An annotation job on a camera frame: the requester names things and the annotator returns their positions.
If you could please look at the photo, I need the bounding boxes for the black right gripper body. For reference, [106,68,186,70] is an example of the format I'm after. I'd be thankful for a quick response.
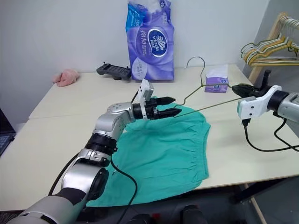
[253,69,272,97]

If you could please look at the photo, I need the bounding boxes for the pink cloth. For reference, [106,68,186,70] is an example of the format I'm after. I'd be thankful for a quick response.
[52,68,80,88]

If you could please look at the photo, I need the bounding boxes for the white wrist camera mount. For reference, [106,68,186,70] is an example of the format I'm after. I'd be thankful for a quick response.
[237,85,282,121]
[136,79,155,120]

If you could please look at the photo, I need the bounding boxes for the white coated wire hanger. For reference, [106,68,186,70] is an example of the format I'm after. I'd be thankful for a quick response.
[253,32,299,64]

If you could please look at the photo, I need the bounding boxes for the black handheld controller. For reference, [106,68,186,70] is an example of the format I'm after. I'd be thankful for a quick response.
[96,61,132,81]

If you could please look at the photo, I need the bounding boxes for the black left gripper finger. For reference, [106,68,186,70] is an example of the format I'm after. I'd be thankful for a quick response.
[156,96,176,106]
[155,107,183,119]

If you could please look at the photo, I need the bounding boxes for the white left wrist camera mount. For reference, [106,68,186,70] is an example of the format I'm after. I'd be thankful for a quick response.
[136,79,155,120]

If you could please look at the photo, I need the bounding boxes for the green shorts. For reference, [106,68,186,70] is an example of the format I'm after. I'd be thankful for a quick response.
[86,106,212,208]

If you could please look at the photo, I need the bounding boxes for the dark rounded shape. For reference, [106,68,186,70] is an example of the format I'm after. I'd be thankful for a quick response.
[129,213,150,224]
[183,204,204,224]

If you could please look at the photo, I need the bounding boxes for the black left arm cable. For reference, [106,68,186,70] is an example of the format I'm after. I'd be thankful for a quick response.
[48,89,141,224]

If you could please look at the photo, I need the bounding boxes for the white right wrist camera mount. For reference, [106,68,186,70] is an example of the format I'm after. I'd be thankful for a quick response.
[237,85,282,121]

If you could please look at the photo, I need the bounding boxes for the dark green wire hanger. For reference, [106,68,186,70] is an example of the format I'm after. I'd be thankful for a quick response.
[240,42,263,59]

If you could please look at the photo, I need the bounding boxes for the black table leg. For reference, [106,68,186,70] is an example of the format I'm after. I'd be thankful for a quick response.
[229,179,277,204]

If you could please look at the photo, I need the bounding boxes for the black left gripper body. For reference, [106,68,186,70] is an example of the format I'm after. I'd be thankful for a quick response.
[144,97,162,121]

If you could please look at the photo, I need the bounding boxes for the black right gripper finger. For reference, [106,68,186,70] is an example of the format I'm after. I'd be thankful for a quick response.
[232,88,256,97]
[234,84,255,91]

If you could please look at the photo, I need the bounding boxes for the wooden clothes rack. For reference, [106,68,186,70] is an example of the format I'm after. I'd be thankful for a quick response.
[242,13,299,224]

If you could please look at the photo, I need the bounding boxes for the dark laptop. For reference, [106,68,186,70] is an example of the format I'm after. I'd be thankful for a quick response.
[0,108,17,156]

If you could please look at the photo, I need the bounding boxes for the small purple tissue pack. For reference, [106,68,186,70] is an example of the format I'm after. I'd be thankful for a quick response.
[204,65,231,94]

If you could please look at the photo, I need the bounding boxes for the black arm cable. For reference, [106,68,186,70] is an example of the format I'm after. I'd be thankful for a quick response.
[48,89,141,224]
[242,118,299,153]

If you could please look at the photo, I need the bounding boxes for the thin metal wire hanger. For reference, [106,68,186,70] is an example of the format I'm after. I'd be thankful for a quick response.
[172,56,242,116]

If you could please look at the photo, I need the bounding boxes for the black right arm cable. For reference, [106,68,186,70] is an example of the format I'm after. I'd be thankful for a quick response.
[242,118,299,153]

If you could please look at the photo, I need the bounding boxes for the purple tissue multipack bag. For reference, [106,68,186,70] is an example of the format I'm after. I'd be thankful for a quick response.
[125,0,176,83]

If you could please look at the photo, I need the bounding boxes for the hangers on wooden rack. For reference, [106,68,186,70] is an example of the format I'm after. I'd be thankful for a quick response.
[242,35,299,68]

